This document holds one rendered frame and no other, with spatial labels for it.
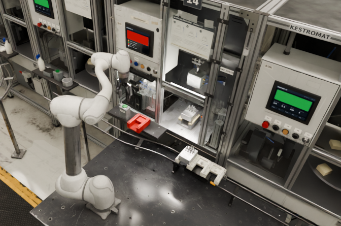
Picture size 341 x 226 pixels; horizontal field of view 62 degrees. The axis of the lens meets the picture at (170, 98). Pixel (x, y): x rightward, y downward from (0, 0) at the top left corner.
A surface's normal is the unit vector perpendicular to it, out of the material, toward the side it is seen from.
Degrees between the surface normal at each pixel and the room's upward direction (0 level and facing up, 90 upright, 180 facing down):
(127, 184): 0
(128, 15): 90
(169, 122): 0
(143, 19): 90
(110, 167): 0
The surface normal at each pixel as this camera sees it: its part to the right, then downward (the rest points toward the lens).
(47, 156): 0.07, -0.80
